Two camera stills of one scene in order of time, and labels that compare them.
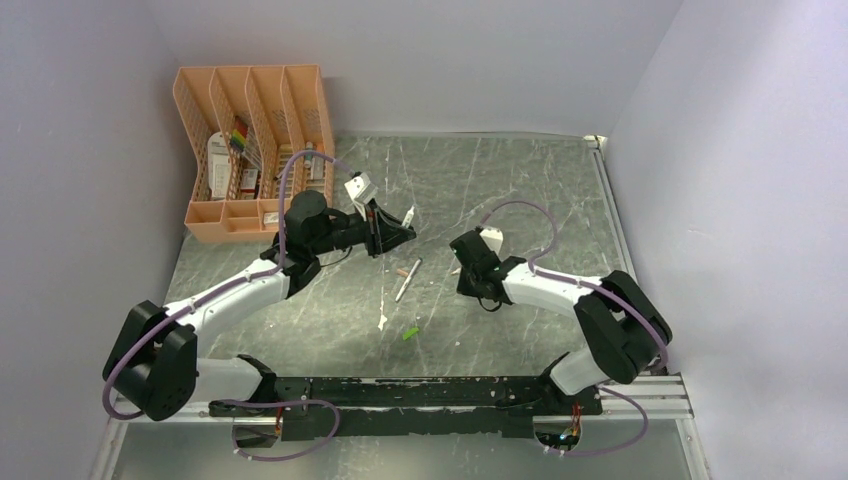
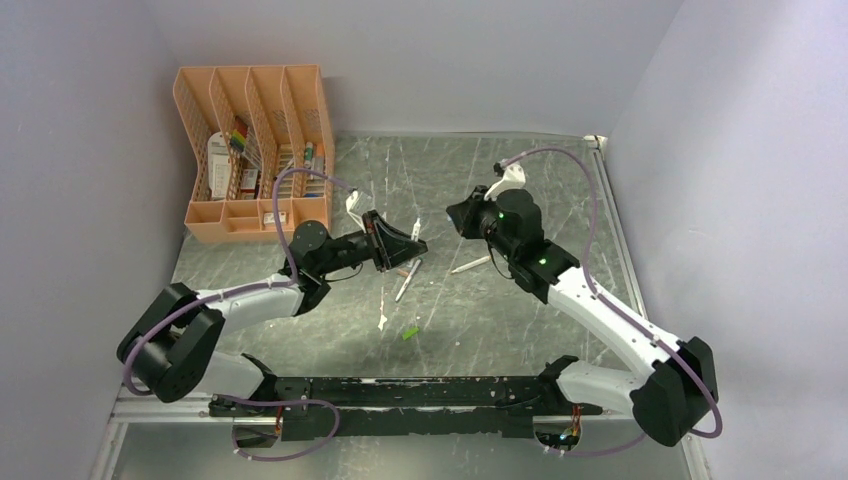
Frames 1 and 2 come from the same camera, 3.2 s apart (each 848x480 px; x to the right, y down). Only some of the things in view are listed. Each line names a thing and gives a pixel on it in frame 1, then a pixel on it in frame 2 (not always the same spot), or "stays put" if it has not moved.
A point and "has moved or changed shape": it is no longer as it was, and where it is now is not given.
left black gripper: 392,233 → 387,245
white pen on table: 414,270 stays put
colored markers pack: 239,135 stays put
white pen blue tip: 406,221 has moved or changed shape
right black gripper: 464,288 → 465,213
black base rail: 348,407 stays put
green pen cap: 410,333 stays put
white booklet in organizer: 218,165 stays put
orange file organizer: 240,123 stays put
